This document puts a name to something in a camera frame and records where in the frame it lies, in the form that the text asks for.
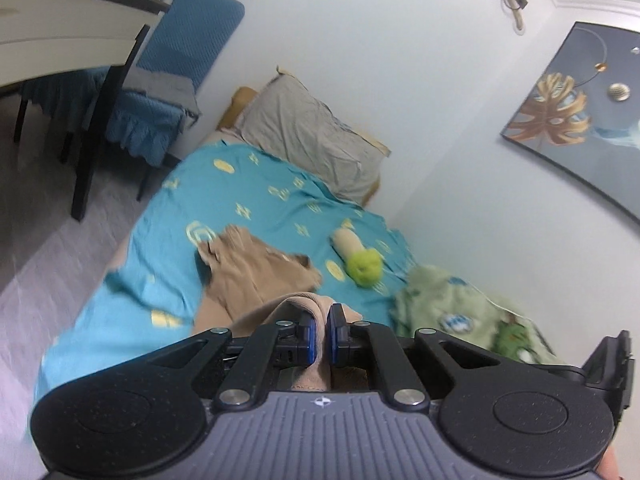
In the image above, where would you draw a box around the grey folded cloth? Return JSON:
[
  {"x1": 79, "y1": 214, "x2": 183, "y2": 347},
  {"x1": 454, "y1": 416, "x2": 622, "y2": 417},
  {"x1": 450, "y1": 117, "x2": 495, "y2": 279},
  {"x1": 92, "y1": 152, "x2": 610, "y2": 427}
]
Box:
[{"x1": 122, "y1": 67, "x2": 202, "y2": 117}]

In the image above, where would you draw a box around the white table with black legs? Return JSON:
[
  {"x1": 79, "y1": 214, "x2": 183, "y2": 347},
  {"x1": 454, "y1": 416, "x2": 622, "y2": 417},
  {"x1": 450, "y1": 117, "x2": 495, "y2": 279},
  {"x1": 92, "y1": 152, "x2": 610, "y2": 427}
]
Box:
[{"x1": 0, "y1": 0, "x2": 173, "y2": 222}]

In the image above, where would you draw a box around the grey pillow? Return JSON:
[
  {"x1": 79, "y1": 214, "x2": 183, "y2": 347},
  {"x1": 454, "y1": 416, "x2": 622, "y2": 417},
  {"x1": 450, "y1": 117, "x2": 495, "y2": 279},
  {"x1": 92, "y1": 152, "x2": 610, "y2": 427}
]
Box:
[{"x1": 240, "y1": 77, "x2": 383, "y2": 206}]

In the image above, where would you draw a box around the green and beige plush toy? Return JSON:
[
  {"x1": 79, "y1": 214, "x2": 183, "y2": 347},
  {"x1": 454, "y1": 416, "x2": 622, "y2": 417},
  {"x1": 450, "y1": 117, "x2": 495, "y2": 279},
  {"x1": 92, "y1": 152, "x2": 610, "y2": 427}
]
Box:
[{"x1": 330, "y1": 227, "x2": 386, "y2": 288}]

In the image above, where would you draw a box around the beige pillow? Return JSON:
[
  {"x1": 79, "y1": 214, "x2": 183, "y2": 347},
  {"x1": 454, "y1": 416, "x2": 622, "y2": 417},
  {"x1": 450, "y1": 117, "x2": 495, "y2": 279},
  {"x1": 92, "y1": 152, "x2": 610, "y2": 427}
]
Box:
[{"x1": 276, "y1": 65, "x2": 392, "y2": 157}]

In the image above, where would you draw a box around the framed leaf wall picture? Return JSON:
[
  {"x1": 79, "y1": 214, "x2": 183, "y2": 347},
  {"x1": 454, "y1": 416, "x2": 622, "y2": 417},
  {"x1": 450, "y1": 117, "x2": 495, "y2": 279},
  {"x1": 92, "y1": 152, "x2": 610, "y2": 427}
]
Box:
[{"x1": 500, "y1": 21, "x2": 640, "y2": 226}]

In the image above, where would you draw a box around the tan t-shirt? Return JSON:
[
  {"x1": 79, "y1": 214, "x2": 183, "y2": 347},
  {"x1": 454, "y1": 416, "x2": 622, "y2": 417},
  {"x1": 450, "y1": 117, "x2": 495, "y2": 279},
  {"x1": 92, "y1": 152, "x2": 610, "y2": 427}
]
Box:
[{"x1": 192, "y1": 225, "x2": 366, "y2": 391}]

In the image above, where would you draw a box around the green fleece blanket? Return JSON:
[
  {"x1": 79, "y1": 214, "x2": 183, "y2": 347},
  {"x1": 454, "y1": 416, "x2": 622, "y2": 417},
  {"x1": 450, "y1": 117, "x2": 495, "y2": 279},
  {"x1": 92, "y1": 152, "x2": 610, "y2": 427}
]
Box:
[{"x1": 390, "y1": 265, "x2": 566, "y2": 366}]

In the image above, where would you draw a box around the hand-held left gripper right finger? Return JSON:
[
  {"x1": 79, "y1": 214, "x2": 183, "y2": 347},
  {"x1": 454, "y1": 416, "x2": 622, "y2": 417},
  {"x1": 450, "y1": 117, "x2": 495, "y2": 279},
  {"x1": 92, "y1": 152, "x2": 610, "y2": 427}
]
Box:
[{"x1": 326, "y1": 303, "x2": 506, "y2": 408}]

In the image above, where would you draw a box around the teal printed bed sheet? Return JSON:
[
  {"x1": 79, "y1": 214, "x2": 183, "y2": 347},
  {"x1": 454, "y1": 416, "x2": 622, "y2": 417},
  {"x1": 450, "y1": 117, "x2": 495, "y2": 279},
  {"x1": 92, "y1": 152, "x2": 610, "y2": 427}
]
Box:
[{"x1": 35, "y1": 142, "x2": 416, "y2": 396}]

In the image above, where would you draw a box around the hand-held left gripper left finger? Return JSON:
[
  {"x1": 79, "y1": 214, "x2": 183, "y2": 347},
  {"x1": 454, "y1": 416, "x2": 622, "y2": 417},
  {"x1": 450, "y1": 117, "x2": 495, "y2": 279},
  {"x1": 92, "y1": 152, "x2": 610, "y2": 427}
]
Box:
[{"x1": 140, "y1": 307, "x2": 318, "y2": 408}]

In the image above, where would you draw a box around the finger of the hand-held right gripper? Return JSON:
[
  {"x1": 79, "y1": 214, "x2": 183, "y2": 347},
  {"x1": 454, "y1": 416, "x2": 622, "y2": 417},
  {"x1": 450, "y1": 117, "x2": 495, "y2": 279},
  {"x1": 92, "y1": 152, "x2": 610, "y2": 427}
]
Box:
[{"x1": 582, "y1": 330, "x2": 635, "y2": 413}]

